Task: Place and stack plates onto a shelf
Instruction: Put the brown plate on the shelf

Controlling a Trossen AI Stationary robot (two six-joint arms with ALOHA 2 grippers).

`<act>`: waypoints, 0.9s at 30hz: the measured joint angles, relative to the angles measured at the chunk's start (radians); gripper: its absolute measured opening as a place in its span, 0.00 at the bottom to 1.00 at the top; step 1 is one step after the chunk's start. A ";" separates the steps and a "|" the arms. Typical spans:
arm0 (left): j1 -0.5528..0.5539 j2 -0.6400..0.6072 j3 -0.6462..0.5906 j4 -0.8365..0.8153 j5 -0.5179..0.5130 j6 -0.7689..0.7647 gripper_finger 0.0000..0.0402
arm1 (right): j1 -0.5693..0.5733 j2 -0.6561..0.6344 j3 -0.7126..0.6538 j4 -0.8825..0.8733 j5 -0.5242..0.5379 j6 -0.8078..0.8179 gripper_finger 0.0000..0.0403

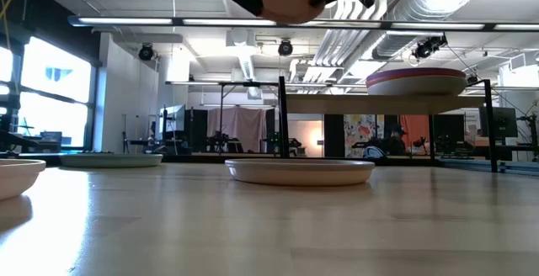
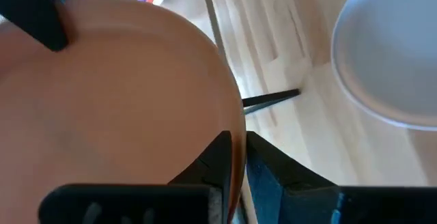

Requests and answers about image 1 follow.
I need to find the orange red plate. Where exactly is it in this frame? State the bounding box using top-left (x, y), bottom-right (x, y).
top-left (365, 73), bottom-right (467, 88)

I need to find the purple plate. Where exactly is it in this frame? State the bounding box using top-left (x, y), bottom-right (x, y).
top-left (365, 66), bottom-right (467, 82)

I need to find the white plate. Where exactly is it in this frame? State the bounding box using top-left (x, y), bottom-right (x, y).
top-left (366, 76), bottom-right (468, 97)

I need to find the grey beige plate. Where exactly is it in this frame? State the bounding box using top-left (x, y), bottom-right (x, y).
top-left (224, 158), bottom-right (376, 187)

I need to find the sage green plate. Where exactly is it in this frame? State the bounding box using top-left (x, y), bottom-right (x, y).
top-left (58, 153), bottom-right (164, 169)

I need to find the cream peach plate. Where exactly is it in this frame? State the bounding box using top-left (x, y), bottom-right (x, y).
top-left (0, 158), bottom-right (47, 202)

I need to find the wooden shelf with black legs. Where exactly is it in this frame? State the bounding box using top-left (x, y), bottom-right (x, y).
top-left (276, 75), bottom-right (499, 174)

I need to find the black ceiling spotlight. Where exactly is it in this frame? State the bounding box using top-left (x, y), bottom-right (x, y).
top-left (277, 39), bottom-right (294, 57)
top-left (410, 34), bottom-right (449, 61)
top-left (137, 42), bottom-right (155, 62)

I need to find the overhead light bar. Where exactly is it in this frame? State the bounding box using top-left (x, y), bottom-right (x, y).
top-left (67, 13), bottom-right (539, 33)

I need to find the pink curtain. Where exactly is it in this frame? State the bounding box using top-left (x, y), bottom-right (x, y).
top-left (205, 106), bottom-right (269, 154)

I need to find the black cabinet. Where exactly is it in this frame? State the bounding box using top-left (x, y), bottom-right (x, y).
top-left (184, 108), bottom-right (208, 154)

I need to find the background computer monitor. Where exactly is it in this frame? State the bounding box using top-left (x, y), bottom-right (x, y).
top-left (478, 106), bottom-right (519, 139)
top-left (157, 103), bottom-right (187, 141)

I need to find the floral patterned panel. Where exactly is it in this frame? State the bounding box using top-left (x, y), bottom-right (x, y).
top-left (344, 114), bottom-right (378, 158)

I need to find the black partition panel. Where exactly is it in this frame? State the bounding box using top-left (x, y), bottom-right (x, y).
top-left (323, 114), bottom-right (345, 158)

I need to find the orange panel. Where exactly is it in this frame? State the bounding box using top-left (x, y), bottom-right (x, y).
top-left (399, 114), bottom-right (430, 149)

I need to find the person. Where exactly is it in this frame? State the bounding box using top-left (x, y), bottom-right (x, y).
top-left (387, 123), bottom-right (408, 156)

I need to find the white and blue round object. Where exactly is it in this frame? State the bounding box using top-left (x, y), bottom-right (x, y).
top-left (362, 145), bottom-right (387, 160)

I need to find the silver ventilation duct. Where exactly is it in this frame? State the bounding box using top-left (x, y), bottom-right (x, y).
top-left (370, 0), bottom-right (489, 61)

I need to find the black background rig frame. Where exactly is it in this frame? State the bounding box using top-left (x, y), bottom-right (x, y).
top-left (164, 79), bottom-right (280, 156)

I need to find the yellow hanging cable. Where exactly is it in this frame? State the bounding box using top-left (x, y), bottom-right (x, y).
top-left (0, 0), bottom-right (26, 52)

